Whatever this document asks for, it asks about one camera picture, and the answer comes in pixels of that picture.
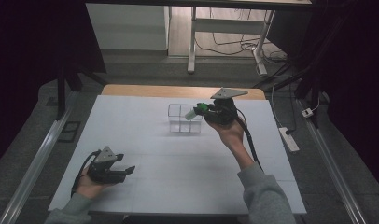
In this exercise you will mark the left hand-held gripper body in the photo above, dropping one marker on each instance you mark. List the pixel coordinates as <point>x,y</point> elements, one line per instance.
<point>102,168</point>

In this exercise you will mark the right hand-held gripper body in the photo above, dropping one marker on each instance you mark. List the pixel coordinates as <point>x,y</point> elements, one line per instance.
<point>223,110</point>

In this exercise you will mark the white bottle with green cap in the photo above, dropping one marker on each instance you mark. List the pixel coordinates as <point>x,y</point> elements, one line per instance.
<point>193,114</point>

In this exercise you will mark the clear plastic compartment box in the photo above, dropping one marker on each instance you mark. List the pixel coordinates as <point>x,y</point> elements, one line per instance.
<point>182,122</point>

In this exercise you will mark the person's left hand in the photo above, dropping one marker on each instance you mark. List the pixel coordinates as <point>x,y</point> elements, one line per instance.
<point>89,186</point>

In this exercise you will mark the person's right hand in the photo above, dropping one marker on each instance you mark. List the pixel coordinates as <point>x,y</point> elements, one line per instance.
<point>229,133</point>

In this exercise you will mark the black floor plate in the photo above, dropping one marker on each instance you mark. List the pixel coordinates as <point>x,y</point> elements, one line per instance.
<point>69,131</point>

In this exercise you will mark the white power strip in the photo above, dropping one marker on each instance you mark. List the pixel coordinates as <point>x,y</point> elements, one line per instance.
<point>288,139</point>

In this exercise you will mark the small white adapter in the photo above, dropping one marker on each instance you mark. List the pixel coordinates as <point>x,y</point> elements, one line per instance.
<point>307,112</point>

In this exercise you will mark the black metal stand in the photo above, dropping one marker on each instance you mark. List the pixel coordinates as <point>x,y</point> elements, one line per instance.
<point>306,74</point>
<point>61,90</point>

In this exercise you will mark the white cabinet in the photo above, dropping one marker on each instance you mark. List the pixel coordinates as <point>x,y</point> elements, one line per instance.
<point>128,28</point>

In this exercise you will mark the dark curtain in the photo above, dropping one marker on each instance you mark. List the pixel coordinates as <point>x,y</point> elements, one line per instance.
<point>358,77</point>
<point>19,62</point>

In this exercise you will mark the aluminium rail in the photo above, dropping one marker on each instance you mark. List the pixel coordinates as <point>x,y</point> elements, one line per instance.
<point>332,168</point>
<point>35,168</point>

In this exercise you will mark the white desk frame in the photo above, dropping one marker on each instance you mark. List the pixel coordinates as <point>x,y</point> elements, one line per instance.
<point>223,25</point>

